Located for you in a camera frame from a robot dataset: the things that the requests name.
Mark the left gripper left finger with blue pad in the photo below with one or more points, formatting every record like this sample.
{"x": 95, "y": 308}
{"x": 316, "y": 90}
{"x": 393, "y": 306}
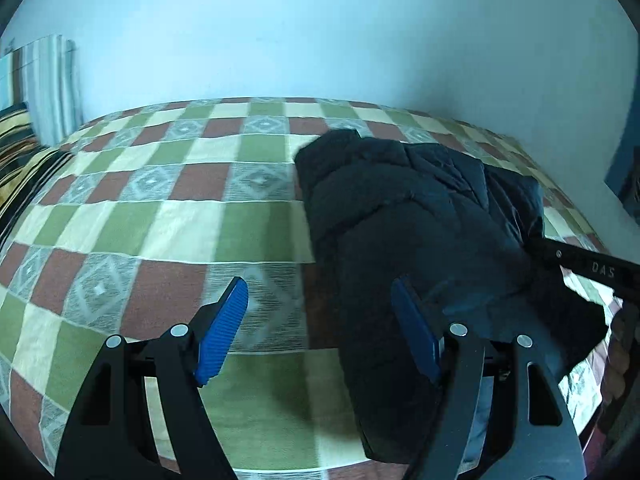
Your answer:
{"x": 108, "y": 433}

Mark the checkered patchwork bed cover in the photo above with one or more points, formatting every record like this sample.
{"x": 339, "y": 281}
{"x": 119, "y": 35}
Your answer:
{"x": 158, "y": 208}

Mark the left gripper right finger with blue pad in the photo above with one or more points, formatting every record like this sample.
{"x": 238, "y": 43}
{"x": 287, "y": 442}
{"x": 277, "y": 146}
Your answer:
{"x": 500, "y": 414}

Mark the black quilted puffer jacket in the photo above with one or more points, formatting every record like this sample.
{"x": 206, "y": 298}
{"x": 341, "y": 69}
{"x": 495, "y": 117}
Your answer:
{"x": 462, "y": 232}

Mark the striped brown yellow pillow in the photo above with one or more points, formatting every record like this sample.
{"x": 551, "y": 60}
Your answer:
{"x": 25, "y": 165}

